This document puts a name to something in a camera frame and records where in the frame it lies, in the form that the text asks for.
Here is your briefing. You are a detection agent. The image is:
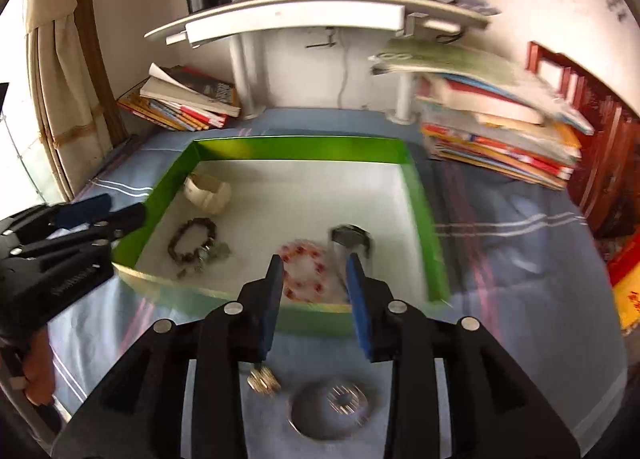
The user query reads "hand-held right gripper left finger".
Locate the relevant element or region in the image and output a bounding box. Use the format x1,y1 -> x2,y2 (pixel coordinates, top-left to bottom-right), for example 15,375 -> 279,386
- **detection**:
52,254 -> 286,459

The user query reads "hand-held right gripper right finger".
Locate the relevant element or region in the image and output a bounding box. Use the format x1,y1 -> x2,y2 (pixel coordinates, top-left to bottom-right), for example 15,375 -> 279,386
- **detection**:
345,253 -> 583,459

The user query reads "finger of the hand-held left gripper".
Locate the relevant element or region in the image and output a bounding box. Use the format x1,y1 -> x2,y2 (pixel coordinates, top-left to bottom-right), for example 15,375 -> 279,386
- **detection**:
15,202 -> 148,260
0,193 -> 115,240

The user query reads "brown wooden bead bracelet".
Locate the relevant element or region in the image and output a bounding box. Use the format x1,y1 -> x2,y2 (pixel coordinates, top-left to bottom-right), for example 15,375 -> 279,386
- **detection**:
167,218 -> 218,262

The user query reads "red bead bracelet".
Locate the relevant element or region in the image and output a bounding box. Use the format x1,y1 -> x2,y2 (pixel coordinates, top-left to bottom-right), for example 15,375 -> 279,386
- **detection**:
277,239 -> 331,302

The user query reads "black wrist watch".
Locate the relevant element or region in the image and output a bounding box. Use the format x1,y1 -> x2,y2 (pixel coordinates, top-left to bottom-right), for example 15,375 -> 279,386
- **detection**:
327,224 -> 376,305

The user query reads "pale green bead bracelet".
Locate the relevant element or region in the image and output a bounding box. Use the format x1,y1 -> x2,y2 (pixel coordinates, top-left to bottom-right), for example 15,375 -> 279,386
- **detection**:
176,241 -> 233,280

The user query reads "white carved bangle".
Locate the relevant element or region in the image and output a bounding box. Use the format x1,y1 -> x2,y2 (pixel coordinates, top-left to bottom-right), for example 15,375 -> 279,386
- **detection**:
182,173 -> 232,215

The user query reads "green cardboard box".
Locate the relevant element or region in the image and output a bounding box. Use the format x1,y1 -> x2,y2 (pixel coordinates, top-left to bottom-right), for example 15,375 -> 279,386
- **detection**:
112,136 -> 451,337

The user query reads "person's left hand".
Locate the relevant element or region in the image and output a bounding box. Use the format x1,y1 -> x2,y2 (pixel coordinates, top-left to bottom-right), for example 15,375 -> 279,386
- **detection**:
20,324 -> 56,405

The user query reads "small gold pendant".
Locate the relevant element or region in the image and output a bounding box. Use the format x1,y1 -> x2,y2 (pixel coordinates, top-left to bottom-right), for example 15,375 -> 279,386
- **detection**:
247,364 -> 281,396

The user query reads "thin silver bangle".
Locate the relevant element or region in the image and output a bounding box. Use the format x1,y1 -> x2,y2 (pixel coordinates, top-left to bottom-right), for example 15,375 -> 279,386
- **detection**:
287,376 -> 371,440

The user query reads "small stack of books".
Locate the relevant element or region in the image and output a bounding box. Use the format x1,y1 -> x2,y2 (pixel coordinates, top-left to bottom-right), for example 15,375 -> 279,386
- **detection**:
116,63 -> 242,132

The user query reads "beige tied curtain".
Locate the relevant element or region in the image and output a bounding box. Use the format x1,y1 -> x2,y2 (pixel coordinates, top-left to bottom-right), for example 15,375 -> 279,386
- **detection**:
25,0 -> 128,200

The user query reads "tall stack of books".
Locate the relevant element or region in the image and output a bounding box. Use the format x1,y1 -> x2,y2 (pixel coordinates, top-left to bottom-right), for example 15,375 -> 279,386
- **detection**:
369,36 -> 596,191

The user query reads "yellow and red box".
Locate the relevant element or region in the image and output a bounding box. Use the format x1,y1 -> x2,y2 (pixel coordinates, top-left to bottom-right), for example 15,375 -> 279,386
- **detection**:
607,234 -> 640,335

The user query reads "white curved shelf table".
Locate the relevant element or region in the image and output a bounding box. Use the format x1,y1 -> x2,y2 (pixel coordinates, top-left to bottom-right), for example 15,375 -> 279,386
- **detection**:
144,0 -> 493,125

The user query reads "red wooden chair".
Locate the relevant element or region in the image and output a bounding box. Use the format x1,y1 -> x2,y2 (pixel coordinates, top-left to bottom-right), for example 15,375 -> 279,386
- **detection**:
525,40 -> 640,240

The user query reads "clear crystal bracelet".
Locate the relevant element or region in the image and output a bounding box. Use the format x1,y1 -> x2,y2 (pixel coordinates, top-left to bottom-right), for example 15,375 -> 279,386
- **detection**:
327,385 -> 363,415

